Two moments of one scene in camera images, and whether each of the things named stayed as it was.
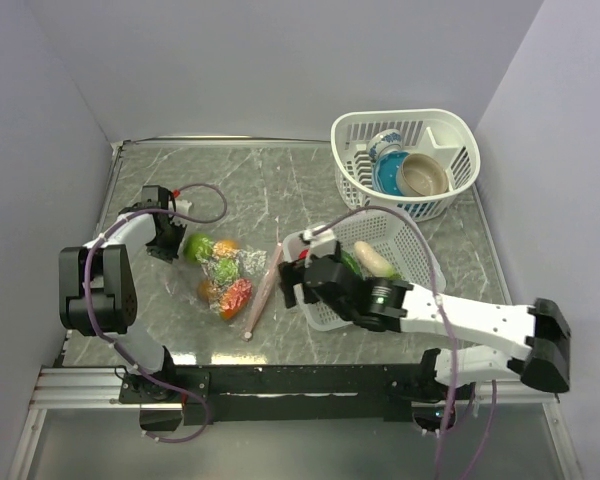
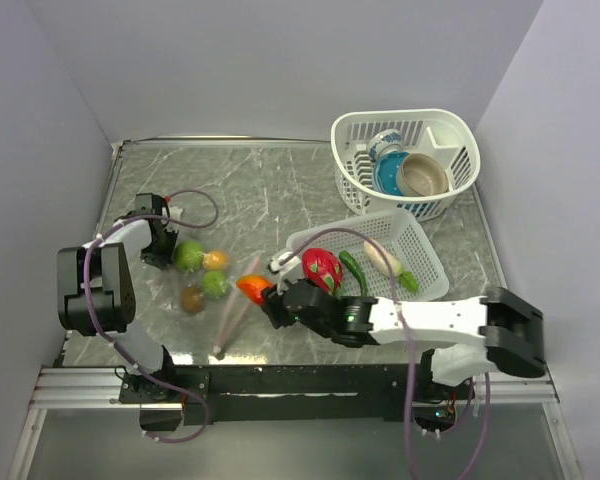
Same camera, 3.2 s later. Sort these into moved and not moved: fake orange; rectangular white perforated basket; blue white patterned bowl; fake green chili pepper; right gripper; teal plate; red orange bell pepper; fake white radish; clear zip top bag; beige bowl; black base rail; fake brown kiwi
Moved: clear zip top bag; right gripper; fake orange; fake brown kiwi; red orange bell pepper; fake white radish
Not moved: beige bowl; teal plate; black base rail; rectangular white perforated basket; blue white patterned bowl; fake green chili pepper
